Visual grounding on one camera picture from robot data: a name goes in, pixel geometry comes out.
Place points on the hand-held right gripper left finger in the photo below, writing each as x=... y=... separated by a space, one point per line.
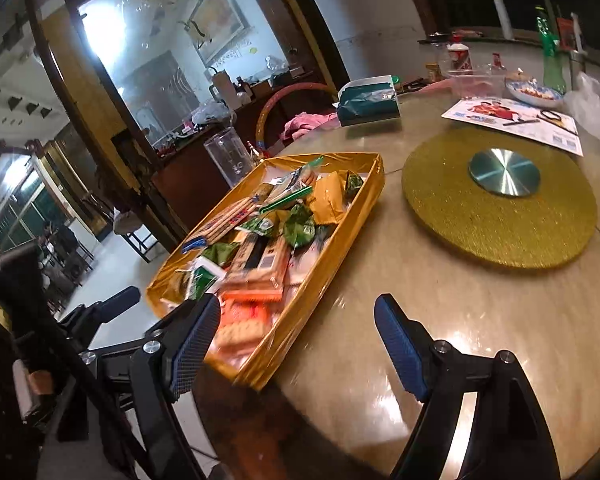
x=192 y=350

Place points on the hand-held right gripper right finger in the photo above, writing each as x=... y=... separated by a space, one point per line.
x=400 y=350

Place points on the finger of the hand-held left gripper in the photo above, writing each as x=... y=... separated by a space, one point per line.
x=160 y=322
x=120 y=299

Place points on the large orange cracker packet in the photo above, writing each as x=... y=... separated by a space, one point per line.
x=240 y=330

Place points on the orange cracker packet dark stripe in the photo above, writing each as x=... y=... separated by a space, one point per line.
x=257 y=265

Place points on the gold cardboard tray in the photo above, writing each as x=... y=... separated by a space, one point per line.
x=330 y=260

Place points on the blue white cracker packet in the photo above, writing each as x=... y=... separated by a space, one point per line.
x=220 y=225

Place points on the round cookie packet green label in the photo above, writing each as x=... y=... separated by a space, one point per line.
x=300 y=175

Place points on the gold round turntable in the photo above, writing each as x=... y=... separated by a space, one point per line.
x=480 y=230

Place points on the white jug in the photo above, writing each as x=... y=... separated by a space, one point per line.
x=225 y=89

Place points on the pink cloth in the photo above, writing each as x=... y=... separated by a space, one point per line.
x=307 y=125

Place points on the dark green tissue pack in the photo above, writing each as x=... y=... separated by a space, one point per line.
x=367 y=102

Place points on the printed flyer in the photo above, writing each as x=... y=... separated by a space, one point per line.
x=485 y=115

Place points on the wooden chair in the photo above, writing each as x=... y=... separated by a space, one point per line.
x=280 y=97

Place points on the black pen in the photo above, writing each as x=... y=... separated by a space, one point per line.
x=522 y=121

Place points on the clear plastic container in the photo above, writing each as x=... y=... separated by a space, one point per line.
x=475 y=86

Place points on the gold can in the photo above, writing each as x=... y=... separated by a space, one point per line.
x=433 y=72

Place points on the blue patterned plate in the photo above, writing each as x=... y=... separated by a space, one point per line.
x=532 y=92

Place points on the red white jar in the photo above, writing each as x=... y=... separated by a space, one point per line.
x=460 y=55

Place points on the small red bottle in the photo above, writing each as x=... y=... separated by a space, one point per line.
x=497 y=62

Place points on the white plastic bag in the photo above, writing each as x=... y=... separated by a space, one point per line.
x=595 y=110

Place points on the green plastic bottle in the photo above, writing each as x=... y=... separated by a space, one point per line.
x=550 y=55

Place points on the steel thermos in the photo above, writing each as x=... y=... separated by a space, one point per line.
x=577 y=70

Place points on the red box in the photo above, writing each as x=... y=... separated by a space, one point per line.
x=564 y=32

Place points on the white spray bottle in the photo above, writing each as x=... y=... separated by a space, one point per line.
x=577 y=30

